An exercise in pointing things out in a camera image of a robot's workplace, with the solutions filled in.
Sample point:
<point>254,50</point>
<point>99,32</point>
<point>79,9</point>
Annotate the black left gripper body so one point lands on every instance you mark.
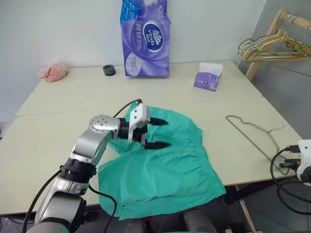
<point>141,133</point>

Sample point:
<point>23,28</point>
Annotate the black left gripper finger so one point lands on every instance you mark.
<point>159,121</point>
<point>156,145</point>

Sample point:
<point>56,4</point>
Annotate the green shorts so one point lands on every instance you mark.
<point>158,174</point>

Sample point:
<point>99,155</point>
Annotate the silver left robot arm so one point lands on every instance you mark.
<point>90,143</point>

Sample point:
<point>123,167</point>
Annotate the small purple tissue box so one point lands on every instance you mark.
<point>206,81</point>

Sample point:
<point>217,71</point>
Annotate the black tape roll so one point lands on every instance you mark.
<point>109,71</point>

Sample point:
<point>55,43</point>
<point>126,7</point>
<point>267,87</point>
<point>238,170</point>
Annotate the dark grey rounded shape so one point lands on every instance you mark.
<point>136,227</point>
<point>198,221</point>

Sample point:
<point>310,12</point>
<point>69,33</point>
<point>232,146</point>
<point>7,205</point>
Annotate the purple tissue multipack bag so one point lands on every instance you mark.
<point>145,36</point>

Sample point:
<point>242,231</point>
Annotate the pink plush cloth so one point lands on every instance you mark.
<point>54,72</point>

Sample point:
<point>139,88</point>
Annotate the wooden table leg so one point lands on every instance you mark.
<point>247,213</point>

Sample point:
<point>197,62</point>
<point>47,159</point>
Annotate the bunch of hangers on rack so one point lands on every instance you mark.
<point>257,41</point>

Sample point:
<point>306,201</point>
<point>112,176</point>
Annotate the wooden clothes rack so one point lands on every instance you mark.
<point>274,26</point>

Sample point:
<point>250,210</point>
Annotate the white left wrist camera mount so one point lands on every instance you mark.
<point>136,114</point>

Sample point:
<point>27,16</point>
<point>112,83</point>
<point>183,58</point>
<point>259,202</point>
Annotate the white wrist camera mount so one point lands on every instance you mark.
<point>305,155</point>
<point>136,114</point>

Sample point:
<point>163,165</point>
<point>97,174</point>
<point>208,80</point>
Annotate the black table frame bar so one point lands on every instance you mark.
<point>255,188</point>

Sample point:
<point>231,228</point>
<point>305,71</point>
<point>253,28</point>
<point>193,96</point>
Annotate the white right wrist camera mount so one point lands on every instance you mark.
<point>305,155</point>

